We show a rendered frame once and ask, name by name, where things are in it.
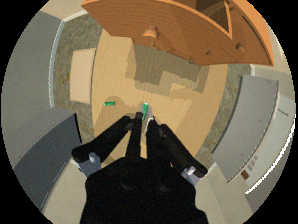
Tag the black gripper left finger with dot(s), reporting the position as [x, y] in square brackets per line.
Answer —
[89, 157]

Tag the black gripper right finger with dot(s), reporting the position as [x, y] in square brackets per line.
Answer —
[180, 158]

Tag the brown wooden drawer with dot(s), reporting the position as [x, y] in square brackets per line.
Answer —
[152, 44]
[217, 54]
[197, 58]
[168, 22]
[244, 40]

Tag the orange chest of drawers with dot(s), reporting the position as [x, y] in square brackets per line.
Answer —
[257, 22]

